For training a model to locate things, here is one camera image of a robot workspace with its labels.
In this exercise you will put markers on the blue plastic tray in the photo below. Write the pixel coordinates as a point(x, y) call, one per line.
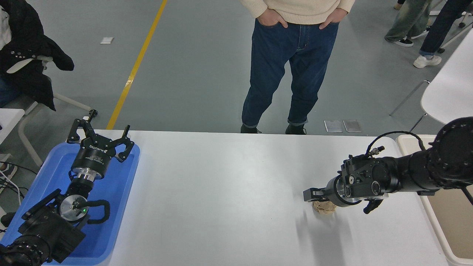
point(111, 192)

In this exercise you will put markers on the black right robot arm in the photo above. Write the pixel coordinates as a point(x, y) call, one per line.
point(417, 171)

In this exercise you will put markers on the white paper sheet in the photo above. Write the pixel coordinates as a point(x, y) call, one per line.
point(106, 40)

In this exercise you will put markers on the small black floor object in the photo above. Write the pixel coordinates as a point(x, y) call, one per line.
point(7, 220)

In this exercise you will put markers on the tan paper ball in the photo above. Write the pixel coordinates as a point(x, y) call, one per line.
point(325, 208)

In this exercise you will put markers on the person's right hand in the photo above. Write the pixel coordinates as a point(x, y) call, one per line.
point(272, 17)

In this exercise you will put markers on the white curved chair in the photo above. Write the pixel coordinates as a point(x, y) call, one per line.
point(451, 85)

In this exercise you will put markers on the white tube-frame chair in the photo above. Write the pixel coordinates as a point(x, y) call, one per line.
point(18, 66)

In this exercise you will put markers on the large pale bin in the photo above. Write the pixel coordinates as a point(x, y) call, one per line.
point(454, 229)

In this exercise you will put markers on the person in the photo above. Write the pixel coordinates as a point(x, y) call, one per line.
point(406, 18)
point(26, 37)
point(295, 55)
point(439, 29)

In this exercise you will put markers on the silver floor plate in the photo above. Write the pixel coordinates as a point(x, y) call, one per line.
point(352, 125)
point(333, 126)

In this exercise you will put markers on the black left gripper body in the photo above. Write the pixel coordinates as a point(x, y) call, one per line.
point(94, 157)

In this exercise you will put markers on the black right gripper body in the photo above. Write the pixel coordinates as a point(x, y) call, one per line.
point(330, 194)

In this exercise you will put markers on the person's left hand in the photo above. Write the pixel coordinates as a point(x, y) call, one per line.
point(336, 16)

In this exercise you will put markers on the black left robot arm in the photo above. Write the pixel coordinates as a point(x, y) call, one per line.
point(48, 229)

